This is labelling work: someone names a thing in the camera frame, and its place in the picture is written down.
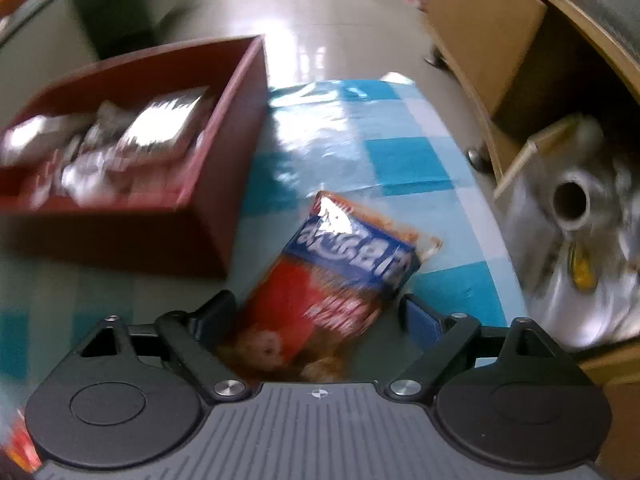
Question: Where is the blue checked tablecloth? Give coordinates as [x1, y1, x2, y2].
[0, 76, 532, 396]

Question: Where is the blue red snack packet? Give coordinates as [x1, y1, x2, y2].
[217, 189, 444, 385]

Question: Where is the silver red-striped snack packet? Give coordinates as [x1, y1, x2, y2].
[116, 86, 213, 162]

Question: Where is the red cardboard box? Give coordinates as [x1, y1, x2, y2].
[0, 35, 271, 279]

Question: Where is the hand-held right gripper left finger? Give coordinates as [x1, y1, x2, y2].
[79, 290, 252, 402]

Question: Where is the grey sideboard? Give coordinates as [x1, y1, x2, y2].
[0, 0, 101, 68]

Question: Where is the silver metal kettle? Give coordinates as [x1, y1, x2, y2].
[500, 115, 640, 353]

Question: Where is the white red-edged snack packet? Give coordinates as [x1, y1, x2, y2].
[0, 114, 91, 167]

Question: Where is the crinkled silver snack packet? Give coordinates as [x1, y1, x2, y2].
[60, 147, 133, 201]

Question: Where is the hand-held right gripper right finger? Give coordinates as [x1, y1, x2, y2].
[384, 294, 567, 404]

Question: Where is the wooden cabinet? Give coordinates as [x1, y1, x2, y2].
[424, 0, 640, 196]

